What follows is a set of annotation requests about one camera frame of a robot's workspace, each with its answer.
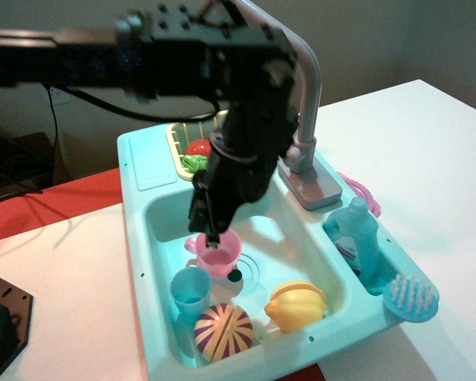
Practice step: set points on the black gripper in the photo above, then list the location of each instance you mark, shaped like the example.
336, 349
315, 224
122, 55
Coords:
237, 172

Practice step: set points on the pink plastic cup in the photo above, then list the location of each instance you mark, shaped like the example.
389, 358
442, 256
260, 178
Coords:
217, 262

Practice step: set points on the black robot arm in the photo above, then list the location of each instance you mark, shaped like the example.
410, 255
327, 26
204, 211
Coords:
178, 52

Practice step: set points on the teal plastic cup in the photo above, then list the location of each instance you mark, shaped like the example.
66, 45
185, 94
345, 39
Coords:
190, 290

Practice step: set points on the teal toy sink unit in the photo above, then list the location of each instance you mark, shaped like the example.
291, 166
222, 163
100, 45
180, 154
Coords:
281, 242

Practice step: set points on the green toy vegetable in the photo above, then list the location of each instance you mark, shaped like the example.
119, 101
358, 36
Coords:
194, 163

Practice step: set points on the red toy tomato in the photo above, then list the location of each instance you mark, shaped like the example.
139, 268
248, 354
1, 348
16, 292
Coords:
199, 147

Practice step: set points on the yellow dish rack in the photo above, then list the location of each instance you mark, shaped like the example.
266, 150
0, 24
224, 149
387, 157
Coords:
181, 135

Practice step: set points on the grey toy faucet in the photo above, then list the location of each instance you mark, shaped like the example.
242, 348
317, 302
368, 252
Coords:
312, 185

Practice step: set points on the purple yellow striped toy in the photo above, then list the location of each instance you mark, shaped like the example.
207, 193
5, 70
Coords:
223, 330

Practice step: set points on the yellow toy lemon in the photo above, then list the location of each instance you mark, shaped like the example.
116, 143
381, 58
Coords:
295, 304

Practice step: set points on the red cloth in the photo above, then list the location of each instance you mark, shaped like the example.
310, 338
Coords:
59, 203

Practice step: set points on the blue dish soap bottle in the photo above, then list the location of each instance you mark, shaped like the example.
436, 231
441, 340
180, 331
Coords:
354, 232

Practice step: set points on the pink toy utensil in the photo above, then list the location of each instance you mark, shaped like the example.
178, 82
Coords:
362, 191

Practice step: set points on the blue scrub brush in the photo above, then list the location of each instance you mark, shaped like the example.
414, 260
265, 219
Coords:
411, 298

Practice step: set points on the white wall outlet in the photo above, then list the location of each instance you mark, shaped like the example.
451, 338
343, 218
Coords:
57, 97

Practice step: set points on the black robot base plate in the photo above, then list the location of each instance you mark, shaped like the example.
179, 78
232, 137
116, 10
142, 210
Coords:
16, 308

